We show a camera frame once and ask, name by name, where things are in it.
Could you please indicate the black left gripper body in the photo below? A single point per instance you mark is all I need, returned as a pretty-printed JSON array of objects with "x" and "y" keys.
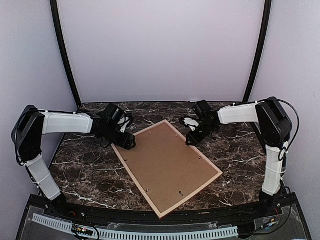
[{"x": 111, "y": 136}]

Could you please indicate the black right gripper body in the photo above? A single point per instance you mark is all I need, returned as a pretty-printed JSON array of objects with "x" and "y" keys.
[{"x": 206, "y": 131}]

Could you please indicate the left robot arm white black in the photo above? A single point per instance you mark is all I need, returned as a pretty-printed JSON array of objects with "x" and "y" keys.
[{"x": 34, "y": 123}]

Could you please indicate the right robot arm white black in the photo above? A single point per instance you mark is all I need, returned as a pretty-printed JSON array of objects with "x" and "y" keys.
[{"x": 275, "y": 127}]

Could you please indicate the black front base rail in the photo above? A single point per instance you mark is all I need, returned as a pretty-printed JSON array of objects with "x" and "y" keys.
[{"x": 267, "y": 206}]

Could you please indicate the white slotted cable duct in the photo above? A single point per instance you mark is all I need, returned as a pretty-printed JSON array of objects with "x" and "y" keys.
[{"x": 122, "y": 231}]

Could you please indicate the right black corner post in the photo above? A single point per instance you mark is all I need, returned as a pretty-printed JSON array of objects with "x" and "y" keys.
[{"x": 259, "y": 50}]

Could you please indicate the black corner post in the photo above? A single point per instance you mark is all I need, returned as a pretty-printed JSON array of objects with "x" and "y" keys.
[
  {"x": 63, "y": 52},
  {"x": 259, "y": 50}
]

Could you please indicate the left black corner post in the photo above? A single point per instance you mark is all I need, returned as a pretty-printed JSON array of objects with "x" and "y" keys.
[{"x": 63, "y": 52}]

